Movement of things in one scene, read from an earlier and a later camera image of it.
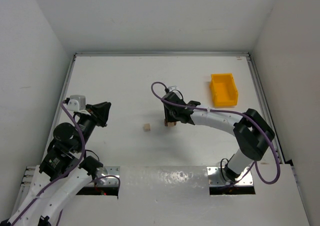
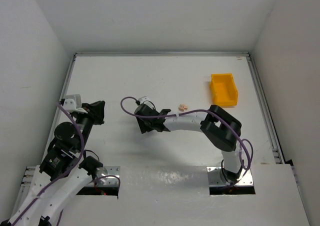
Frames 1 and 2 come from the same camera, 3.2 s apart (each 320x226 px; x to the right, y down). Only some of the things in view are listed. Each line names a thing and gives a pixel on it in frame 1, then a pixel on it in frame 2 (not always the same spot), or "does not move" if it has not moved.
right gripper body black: (170, 108) -> (146, 118)
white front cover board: (179, 196) does not move
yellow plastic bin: (224, 89) does not move
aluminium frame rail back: (159, 54) does not move
